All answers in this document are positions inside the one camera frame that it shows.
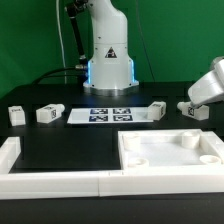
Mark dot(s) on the white U-shaped fence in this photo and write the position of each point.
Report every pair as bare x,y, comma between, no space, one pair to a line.
157,180

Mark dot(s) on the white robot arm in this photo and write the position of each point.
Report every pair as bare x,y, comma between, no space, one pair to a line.
110,71

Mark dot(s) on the white AprilTag sheet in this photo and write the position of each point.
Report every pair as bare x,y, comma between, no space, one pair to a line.
108,115

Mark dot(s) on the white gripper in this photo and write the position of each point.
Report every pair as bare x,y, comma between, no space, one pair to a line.
210,87

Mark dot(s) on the white square tabletop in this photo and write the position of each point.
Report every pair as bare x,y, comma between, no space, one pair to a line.
166,148

